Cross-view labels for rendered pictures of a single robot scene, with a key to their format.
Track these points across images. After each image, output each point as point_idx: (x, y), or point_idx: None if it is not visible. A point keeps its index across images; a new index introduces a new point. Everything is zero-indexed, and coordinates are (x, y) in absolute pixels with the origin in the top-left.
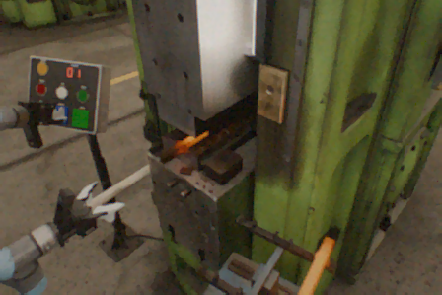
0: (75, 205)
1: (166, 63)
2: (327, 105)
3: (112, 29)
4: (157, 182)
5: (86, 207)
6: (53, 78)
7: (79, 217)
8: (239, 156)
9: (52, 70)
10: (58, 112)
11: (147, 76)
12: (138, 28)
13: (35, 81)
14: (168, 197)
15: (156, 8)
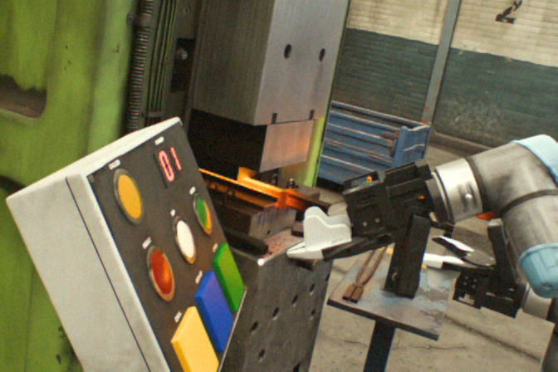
0: (477, 261)
1: (304, 45)
2: (339, 55)
3: None
4: (262, 314)
5: (472, 253)
6: (156, 211)
7: (491, 256)
8: (281, 178)
9: (144, 186)
10: (328, 217)
11: (266, 88)
12: None
13: (139, 262)
14: (272, 326)
15: None
